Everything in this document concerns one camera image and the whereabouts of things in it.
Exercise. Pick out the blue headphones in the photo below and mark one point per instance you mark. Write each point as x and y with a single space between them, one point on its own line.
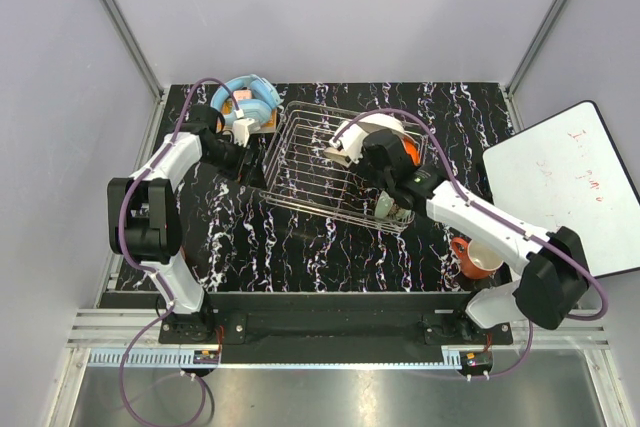
263 102

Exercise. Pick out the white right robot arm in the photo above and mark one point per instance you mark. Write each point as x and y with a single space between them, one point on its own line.
551 278

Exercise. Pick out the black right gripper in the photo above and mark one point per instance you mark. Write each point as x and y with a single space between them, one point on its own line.
361 165

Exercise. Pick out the pink and cream plate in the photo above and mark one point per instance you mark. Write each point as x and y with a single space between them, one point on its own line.
339 157

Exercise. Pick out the wooden board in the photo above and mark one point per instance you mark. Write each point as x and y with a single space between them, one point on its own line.
267 123

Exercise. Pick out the orange ceramic mug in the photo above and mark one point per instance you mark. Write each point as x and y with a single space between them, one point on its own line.
476 261

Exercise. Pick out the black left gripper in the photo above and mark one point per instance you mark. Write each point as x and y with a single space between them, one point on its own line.
251 174

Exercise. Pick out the white paper plate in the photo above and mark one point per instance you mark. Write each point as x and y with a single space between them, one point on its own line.
377 121

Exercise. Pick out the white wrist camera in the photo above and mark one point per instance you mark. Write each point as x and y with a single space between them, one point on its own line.
350 141
243 129

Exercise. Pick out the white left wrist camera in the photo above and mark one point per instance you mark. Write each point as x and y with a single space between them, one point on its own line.
243 129

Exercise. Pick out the wire dish rack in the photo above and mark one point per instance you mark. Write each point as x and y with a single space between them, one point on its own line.
299 177

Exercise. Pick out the orange and white bowl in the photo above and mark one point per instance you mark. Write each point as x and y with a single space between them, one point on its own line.
412 151

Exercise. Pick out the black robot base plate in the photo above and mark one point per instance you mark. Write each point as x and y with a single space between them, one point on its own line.
298 329

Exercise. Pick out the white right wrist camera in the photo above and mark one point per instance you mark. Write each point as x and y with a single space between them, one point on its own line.
350 141

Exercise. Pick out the green ceramic bowl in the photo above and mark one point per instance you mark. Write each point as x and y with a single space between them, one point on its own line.
387 209

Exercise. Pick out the small pink box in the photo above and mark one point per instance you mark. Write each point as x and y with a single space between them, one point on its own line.
243 94

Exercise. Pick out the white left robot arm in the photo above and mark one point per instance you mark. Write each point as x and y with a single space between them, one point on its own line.
143 215

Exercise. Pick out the white whiteboard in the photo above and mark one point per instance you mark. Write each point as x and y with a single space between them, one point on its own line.
566 171

